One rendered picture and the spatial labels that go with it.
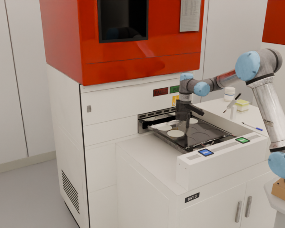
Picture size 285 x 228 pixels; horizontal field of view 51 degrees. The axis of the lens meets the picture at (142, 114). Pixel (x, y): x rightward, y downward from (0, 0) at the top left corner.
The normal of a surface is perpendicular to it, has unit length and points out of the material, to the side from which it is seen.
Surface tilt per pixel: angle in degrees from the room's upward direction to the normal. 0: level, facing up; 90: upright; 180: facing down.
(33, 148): 90
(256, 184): 90
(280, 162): 99
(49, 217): 0
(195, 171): 90
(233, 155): 90
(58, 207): 0
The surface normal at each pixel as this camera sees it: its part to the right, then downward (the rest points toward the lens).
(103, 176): 0.52, 0.31
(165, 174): 0.00, -0.93
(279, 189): -0.78, 0.22
